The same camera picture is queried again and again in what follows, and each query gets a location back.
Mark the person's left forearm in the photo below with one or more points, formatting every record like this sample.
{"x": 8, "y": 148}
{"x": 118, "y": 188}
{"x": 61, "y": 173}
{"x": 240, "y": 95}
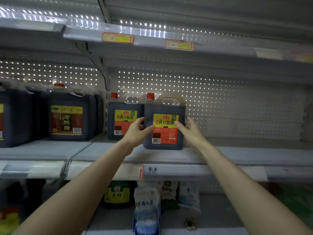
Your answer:
{"x": 68, "y": 198}

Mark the vinegar jug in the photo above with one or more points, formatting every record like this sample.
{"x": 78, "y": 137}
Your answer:
{"x": 12, "y": 120}

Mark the white metal store shelving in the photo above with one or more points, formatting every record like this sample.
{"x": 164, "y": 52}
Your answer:
{"x": 254, "y": 105}

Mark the blue white packages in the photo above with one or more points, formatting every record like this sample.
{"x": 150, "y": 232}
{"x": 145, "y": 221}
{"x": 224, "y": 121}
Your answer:
{"x": 146, "y": 213}

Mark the person's right forearm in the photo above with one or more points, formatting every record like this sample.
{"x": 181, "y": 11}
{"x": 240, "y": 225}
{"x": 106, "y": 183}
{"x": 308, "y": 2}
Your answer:
{"x": 254, "y": 193}

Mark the round soy jug gold cap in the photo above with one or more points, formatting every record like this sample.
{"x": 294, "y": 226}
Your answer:
{"x": 9, "y": 220}

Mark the square soy sauce jug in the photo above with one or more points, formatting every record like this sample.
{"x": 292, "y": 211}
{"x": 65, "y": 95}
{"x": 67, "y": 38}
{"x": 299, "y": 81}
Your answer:
{"x": 51, "y": 191}

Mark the small pink yellow price tag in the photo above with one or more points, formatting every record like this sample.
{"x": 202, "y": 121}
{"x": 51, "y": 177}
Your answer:
{"x": 117, "y": 38}
{"x": 179, "y": 45}

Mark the person's right hand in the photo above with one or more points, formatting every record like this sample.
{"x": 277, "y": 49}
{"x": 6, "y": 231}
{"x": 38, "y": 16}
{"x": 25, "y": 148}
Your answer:
{"x": 193, "y": 134}

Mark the dark jug yellow green label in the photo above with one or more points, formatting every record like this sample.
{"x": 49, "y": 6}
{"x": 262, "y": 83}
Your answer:
{"x": 117, "y": 194}

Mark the black jug brown gold label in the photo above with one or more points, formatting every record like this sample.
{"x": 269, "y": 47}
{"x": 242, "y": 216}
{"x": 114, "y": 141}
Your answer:
{"x": 68, "y": 120}

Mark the person's left hand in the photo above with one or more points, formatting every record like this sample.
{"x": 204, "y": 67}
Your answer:
{"x": 137, "y": 134}

